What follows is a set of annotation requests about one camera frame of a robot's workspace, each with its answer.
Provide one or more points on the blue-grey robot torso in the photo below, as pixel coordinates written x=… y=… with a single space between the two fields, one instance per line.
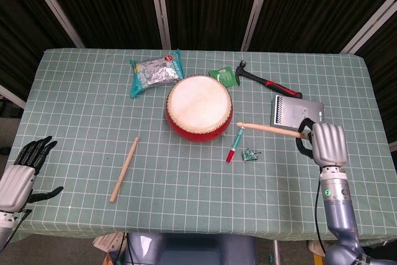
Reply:
x=192 y=251

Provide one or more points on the small green toy tank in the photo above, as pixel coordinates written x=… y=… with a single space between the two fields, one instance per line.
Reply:
x=249 y=155

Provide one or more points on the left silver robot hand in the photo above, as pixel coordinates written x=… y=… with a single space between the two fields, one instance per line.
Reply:
x=15 y=184

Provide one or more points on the silver earbuds box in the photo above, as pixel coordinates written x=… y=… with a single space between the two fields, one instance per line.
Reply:
x=291 y=111

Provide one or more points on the teal silver snack bag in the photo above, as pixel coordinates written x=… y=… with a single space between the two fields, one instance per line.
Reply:
x=155 y=72

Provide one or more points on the cardboard box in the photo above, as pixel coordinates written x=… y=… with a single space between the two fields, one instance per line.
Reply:
x=108 y=244

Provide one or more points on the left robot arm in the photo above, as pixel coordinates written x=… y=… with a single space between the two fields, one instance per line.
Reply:
x=4 y=227

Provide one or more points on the green marker with red cap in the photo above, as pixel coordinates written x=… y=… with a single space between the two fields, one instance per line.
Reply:
x=234 y=145

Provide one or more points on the green checked tablecloth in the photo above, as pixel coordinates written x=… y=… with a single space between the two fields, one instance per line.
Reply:
x=186 y=184

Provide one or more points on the small green packet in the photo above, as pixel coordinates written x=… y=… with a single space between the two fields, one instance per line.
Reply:
x=224 y=75

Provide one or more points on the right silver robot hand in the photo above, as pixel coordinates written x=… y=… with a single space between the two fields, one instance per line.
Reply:
x=328 y=144

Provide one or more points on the white screen frame post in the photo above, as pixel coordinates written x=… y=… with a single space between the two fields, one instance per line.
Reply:
x=256 y=7
x=369 y=23
x=54 y=7
x=159 y=7

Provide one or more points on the red drum with white skin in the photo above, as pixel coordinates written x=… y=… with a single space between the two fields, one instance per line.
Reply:
x=198 y=103

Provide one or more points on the wooden drumstick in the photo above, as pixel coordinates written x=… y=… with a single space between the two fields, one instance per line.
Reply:
x=266 y=128
x=124 y=170

